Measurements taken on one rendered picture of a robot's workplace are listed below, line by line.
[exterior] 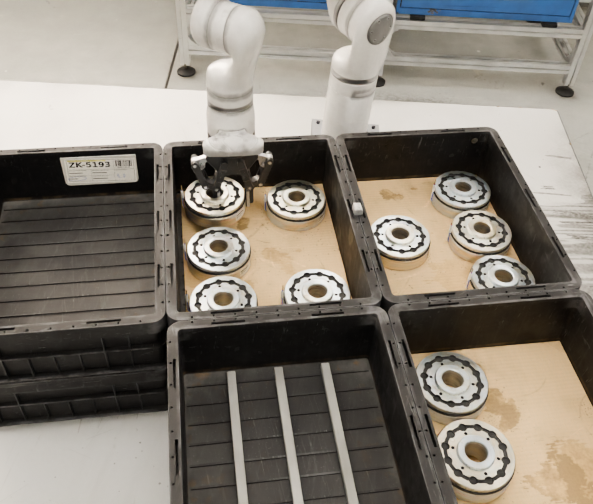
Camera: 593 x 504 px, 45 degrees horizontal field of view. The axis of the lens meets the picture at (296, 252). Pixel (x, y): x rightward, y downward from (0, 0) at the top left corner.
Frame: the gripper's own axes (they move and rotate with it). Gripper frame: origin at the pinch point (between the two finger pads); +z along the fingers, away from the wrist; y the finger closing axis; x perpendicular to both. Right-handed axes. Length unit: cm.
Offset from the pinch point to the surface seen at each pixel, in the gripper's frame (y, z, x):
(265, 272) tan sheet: -4.3, 4.4, 14.1
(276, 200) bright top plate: -7.4, 1.2, 0.2
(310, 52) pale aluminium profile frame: -41, 73, -176
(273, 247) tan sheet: -6.1, 4.4, 8.4
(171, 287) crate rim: 10.0, -5.6, 25.2
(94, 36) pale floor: 53, 86, -218
